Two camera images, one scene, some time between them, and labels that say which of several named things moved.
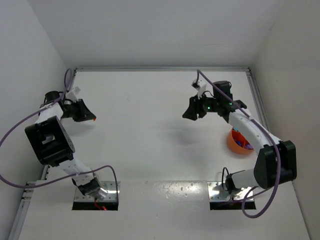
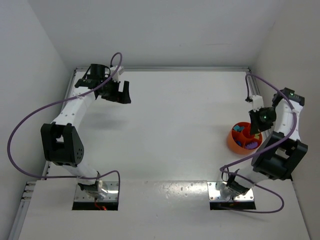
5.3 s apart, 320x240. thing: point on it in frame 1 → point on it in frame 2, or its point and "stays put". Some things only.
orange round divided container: (237, 142) stays put
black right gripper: (199, 106) → (256, 122)
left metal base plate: (110, 186) stays put
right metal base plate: (216, 193) stays put
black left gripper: (80, 110) → (116, 93)
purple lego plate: (249, 146) stays put
